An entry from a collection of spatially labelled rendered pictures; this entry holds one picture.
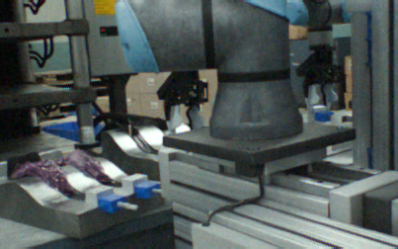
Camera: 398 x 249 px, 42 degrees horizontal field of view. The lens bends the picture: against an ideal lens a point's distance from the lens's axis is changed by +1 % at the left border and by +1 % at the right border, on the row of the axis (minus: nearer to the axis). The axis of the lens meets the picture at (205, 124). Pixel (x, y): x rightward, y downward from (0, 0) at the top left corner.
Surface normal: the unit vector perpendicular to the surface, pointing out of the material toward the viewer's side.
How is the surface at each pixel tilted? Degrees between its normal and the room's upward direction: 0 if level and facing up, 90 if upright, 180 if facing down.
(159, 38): 95
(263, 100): 72
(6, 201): 90
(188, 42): 105
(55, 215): 90
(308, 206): 90
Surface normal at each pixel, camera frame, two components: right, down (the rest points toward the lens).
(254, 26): -0.02, 0.16
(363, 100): -0.79, 0.14
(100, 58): 0.59, 0.09
